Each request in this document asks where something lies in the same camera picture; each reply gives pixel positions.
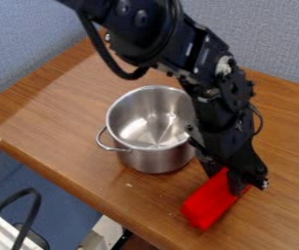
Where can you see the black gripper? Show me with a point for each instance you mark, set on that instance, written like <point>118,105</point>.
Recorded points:
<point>228,148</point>

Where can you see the red block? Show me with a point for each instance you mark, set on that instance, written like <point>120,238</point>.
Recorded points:
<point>210,201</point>

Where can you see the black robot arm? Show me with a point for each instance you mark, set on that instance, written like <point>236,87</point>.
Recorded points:
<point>144,34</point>

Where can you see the stainless steel pot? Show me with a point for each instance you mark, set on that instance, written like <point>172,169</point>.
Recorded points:
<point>144,129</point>

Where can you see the white device below table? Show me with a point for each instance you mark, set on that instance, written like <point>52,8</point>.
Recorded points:
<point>19,237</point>

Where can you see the white table leg bracket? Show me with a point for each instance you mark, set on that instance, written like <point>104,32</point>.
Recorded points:
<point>107,236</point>

